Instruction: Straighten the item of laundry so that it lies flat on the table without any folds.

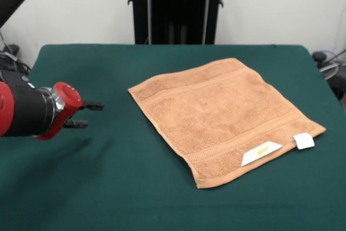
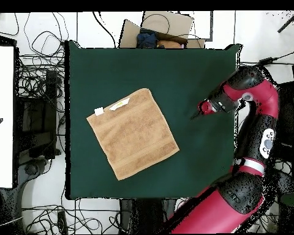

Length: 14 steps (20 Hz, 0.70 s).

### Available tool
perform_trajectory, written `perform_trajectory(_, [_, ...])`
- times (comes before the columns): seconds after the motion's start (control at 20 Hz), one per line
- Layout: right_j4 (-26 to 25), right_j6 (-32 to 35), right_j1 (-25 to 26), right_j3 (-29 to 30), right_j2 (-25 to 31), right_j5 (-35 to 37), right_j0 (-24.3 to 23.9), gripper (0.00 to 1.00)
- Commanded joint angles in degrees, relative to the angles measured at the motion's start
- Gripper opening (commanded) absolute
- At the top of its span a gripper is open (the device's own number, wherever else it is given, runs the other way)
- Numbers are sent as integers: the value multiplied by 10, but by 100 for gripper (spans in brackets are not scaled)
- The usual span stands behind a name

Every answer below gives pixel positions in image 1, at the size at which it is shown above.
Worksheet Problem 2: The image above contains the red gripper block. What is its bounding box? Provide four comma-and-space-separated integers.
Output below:
35, 81, 105, 141

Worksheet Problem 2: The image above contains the orange terry towel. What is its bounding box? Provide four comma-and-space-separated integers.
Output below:
127, 57, 327, 190

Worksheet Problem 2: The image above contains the dark green table cloth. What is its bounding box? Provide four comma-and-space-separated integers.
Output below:
0, 43, 346, 231

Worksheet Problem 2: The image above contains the black upright stand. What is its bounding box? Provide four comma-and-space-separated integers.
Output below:
127, 0, 225, 45

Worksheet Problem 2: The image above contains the tangle of black cables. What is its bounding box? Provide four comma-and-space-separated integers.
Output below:
0, 25, 32, 75
312, 49, 346, 102

